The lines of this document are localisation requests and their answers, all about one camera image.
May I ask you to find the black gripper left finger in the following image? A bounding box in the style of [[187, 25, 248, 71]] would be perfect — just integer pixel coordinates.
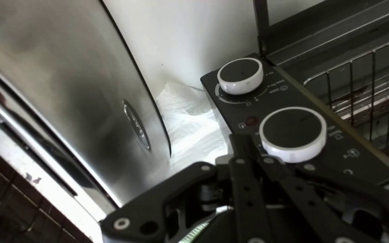
[[99, 134, 275, 243]]

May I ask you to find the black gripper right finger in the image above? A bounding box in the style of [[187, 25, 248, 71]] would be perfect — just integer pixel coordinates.
[[249, 145, 389, 243]]

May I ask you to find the oven dial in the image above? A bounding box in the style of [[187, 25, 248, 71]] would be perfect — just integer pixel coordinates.
[[216, 56, 263, 95], [259, 106, 326, 163]]

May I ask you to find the black toaster oven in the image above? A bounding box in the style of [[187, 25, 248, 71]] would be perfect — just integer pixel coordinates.
[[201, 0, 389, 186]]

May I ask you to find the stainless steel toaster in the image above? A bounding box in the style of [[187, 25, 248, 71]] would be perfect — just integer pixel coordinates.
[[0, 0, 172, 243]]

